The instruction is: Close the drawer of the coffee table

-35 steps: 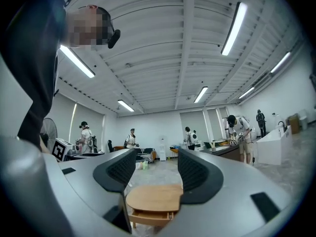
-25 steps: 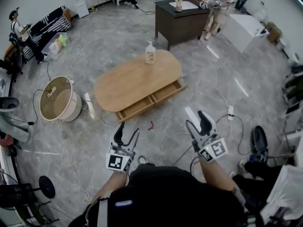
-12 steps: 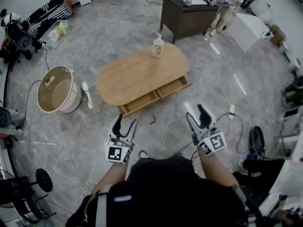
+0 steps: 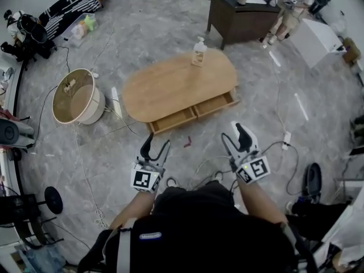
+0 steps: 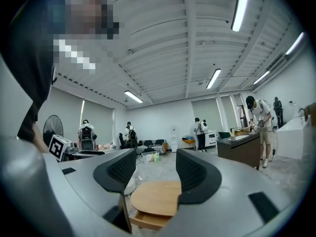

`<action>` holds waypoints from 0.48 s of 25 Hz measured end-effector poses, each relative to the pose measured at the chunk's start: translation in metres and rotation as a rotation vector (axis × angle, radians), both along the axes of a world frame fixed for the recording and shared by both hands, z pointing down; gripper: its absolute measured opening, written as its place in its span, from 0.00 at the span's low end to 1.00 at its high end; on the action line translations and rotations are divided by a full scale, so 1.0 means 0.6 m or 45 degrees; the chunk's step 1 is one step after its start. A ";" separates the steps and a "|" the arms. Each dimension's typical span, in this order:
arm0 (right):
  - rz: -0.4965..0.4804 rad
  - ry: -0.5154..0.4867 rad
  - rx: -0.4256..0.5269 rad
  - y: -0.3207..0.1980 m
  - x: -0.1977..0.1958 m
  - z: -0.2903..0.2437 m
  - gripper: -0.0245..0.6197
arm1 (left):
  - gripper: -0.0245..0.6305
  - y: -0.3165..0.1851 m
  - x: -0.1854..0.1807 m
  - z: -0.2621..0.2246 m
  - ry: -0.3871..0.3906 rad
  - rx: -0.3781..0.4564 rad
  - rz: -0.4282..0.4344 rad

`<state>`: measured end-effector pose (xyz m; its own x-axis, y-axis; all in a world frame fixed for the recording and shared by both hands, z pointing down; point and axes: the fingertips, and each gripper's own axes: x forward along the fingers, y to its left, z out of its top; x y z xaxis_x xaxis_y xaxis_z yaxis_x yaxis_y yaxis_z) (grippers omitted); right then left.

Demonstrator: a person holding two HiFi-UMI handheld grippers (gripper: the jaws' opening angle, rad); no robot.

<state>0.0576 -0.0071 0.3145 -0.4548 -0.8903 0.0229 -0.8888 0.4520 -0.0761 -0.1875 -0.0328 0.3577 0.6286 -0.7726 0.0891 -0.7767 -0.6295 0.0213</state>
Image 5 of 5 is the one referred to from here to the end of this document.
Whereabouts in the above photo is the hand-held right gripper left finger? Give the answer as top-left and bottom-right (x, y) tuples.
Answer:
(43, 148), (137, 234)

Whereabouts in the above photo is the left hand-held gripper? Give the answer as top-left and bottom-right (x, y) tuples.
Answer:
(48, 134), (106, 162)

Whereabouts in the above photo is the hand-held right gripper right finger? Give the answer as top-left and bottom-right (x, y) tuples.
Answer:
(152, 148), (294, 237)

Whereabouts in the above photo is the person's left forearm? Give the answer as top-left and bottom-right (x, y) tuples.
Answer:
(32, 122), (50, 155)

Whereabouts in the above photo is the wooden coffee table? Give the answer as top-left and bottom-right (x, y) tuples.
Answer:
(130, 180), (183, 217)

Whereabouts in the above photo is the black oval device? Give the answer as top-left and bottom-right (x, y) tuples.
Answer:
(80, 131), (95, 151)

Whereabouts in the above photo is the pink cloth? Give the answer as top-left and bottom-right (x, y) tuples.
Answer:
(94, 143), (117, 151)

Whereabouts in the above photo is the black office chair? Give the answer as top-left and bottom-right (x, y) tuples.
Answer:
(118, 132), (127, 149)

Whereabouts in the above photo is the clear plastic bin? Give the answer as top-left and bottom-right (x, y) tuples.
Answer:
(145, 152), (161, 163)

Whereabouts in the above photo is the white cabinet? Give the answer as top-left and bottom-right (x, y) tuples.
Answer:
(205, 130), (218, 148)

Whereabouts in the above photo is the black white striped sofa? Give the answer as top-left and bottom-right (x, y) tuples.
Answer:
(136, 139), (167, 156)

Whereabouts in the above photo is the white water dispenser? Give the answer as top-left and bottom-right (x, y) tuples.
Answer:
(170, 124), (179, 153)

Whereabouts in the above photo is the black floor fan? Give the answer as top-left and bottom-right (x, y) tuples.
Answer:
(42, 114), (65, 149)

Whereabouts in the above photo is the dark wooden cabinet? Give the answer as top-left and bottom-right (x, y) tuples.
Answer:
(216, 131), (261, 171)

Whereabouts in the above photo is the long ceiling light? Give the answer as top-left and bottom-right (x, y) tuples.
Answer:
(252, 70), (271, 85)
(123, 90), (144, 104)
(284, 31), (306, 57)
(53, 39), (97, 76)
(230, 0), (250, 33)
(205, 68), (222, 90)

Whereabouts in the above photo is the white bathtub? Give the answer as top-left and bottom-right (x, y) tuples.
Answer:
(276, 115), (313, 161)

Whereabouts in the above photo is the person's black clothed body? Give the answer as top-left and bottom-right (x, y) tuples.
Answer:
(0, 0), (120, 148)

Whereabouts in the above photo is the dark bathtub faucet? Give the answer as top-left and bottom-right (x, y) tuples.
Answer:
(298, 107), (310, 122)

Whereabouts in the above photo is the orange wire chair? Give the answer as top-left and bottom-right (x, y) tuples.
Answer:
(182, 136), (196, 151)

